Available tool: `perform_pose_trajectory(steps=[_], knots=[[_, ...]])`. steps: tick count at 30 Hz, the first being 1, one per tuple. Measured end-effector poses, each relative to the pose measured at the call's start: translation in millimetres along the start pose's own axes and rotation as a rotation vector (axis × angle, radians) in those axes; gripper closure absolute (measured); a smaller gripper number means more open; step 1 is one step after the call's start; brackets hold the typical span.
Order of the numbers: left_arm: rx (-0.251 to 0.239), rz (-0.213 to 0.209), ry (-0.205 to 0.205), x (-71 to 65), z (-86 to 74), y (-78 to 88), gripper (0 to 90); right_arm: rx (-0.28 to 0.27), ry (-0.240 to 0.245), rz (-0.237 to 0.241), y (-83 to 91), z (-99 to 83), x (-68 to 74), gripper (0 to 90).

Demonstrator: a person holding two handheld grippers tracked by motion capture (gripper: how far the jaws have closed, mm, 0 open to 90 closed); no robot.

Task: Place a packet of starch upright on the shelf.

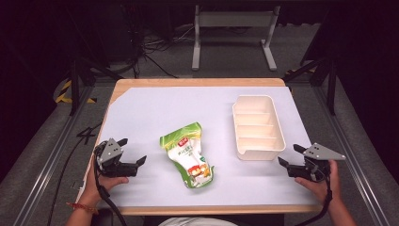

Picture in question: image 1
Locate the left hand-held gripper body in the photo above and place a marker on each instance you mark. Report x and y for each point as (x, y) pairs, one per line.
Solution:
(109, 155)

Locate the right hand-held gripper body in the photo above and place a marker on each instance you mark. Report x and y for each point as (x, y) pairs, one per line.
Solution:
(316, 153)

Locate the person's left hand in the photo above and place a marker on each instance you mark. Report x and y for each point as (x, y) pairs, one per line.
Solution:
(95, 186)

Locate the person's right hand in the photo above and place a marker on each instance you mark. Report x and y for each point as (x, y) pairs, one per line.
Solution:
(323, 190)

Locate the white plastic divided basket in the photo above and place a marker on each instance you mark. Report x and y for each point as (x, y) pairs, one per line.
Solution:
(257, 128)

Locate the green and white pouch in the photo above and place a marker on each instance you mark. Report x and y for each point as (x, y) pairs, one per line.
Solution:
(188, 157)

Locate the white table mat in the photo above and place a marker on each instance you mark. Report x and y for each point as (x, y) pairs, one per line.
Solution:
(156, 106)

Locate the black metal stand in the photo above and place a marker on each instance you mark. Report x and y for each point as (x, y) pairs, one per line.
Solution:
(75, 84)
(329, 84)

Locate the yellow and black hazard tape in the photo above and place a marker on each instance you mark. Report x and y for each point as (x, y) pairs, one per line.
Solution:
(64, 94)

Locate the person's light clothing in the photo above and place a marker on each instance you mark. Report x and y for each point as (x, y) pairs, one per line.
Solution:
(197, 221)

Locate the aluminium floor rail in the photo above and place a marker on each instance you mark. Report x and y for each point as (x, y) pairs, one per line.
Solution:
(50, 163)
(348, 150)

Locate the white metal table frame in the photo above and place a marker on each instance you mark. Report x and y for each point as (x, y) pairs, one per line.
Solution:
(233, 19)

